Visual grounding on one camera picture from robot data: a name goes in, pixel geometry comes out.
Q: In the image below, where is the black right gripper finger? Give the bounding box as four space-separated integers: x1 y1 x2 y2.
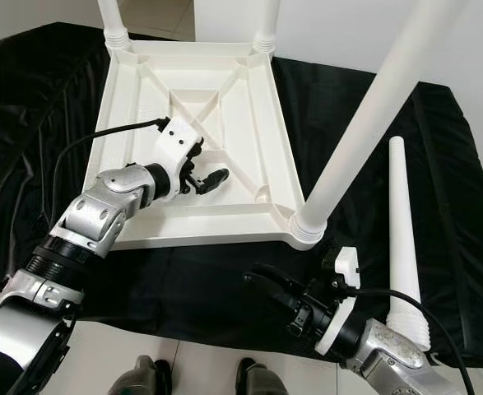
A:
253 262 313 298
245 273 304 318

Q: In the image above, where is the white plastic children table top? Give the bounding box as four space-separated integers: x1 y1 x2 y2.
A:
85 39 326 252

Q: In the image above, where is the white plastic table leg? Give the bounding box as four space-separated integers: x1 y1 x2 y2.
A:
388 136 431 355
289 0 468 248
97 0 131 50
253 0 279 54

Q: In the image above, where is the grey right robot foot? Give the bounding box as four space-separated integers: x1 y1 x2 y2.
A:
233 358 279 395

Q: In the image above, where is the grey robot foot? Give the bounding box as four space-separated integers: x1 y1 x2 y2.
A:
109 355 160 395
233 358 279 395

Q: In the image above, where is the grey left robot foot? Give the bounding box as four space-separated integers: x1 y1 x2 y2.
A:
109 355 160 395

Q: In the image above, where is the black table cloth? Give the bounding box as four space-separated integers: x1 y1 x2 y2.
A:
0 22 483 371

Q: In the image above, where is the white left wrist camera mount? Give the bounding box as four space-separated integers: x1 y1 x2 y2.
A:
155 117 202 198

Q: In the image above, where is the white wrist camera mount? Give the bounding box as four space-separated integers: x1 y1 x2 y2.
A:
155 117 202 198
315 245 361 356

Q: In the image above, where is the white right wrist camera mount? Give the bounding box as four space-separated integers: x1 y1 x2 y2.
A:
315 245 361 356

